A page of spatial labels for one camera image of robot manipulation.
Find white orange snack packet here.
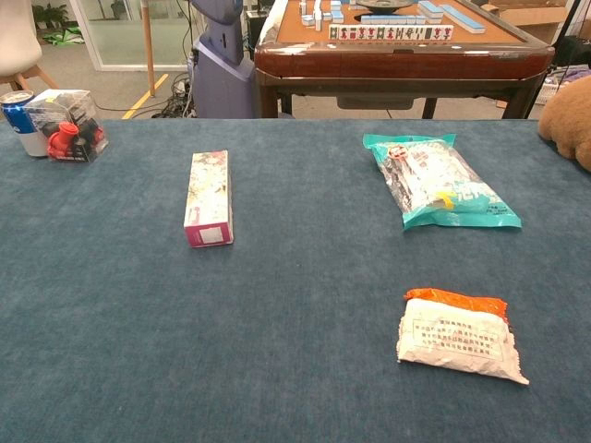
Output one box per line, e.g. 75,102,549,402
395,287,530,387

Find teal transparent snack bag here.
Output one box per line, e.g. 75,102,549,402
362,133,523,232

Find pink floral carton box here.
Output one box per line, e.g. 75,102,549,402
183,149,235,249

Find blue table cloth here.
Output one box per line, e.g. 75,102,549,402
0,118,591,443

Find purple grey robot stand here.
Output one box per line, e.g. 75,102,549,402
188,0,258,120

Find dark wood mahjong table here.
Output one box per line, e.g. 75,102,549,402
253,0,556,120

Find face-up mahjong tile row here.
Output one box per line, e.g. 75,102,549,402
328,23,454,42

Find short blue-backed mahjong tile row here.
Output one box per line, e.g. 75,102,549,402
360,14,428,26

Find wooden pole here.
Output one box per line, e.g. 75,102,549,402
139,0,157,98

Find clear box with red toy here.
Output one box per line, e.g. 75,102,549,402
23,89,110,164

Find long blue-backed mahjong tile row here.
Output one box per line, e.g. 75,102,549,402
438,3,487,34

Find white plastic basket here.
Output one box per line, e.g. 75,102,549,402
537,76,562,106

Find brown plush toy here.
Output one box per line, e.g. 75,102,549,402
537,76,591,174

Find blue white soda can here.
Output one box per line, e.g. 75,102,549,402
0,90,50,159

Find green potted plant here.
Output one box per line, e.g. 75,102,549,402
31,3,70,30

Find white chair with wooden legs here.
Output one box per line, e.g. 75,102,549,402
0,0,60,92

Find black tripod pole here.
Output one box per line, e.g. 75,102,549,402
551,0,584,47

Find floor cable bundle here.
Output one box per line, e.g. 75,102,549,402
151,73,198,120

